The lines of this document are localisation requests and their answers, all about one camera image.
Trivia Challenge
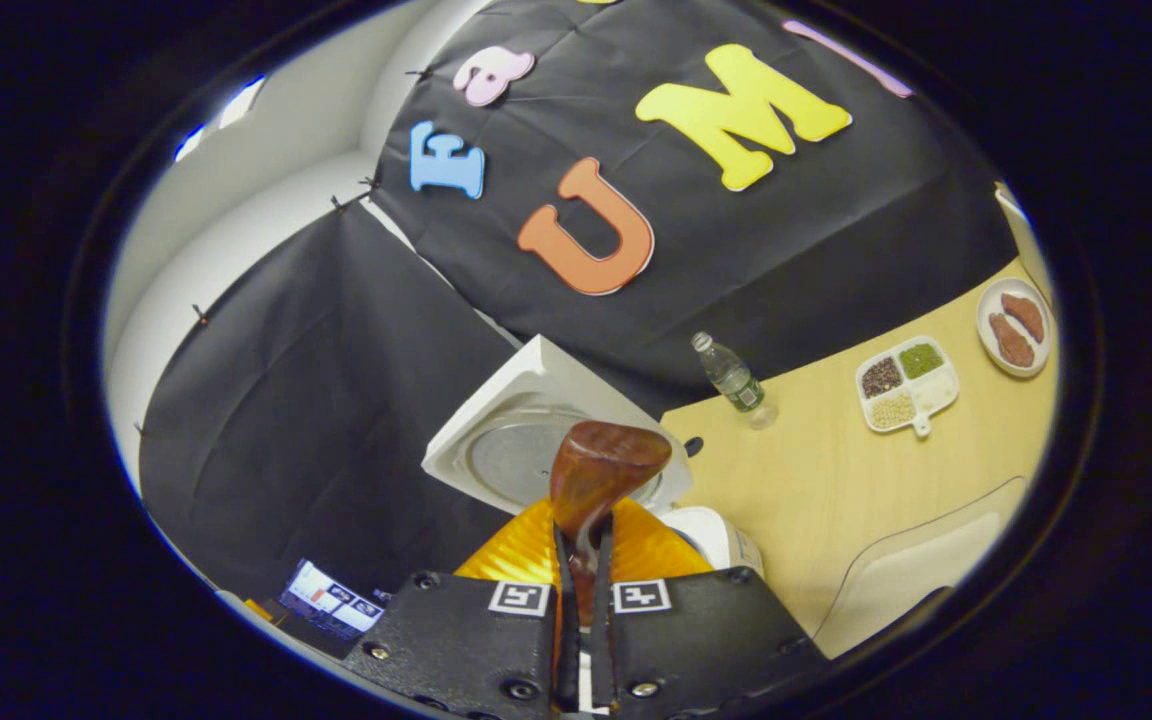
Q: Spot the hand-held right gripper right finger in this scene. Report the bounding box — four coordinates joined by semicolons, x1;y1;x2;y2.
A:
591;497;832;720

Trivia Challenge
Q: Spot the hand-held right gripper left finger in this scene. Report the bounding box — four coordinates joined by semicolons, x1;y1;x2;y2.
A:
341;497;579;720

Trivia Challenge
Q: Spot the brown wooden spoon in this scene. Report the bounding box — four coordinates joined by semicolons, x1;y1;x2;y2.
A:
549;420;674;621

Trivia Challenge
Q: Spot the white rice cooker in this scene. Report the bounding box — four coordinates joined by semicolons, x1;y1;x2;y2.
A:
422;335;765;583

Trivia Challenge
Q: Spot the clear rice container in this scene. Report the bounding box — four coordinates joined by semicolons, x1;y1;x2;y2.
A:
814;475;1032;659

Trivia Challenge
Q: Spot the lit computer screen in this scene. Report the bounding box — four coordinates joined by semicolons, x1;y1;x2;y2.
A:
279;558;385;641

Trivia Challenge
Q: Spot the clear plastic water bottle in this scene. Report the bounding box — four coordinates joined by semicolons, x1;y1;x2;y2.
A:
690;331;780;431

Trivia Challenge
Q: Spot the white divided grain dish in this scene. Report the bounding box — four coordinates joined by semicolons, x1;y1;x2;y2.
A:
855;335;961;439

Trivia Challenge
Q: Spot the brown meat piece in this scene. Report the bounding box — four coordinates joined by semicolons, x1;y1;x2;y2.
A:
988;312;1035;369
1000;292;1046;344

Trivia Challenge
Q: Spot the white round plate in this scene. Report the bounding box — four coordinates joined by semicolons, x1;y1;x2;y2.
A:
976;277;1053;379

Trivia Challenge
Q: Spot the ceiling light panel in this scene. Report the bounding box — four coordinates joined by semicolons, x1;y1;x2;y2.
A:
219;75;267;129

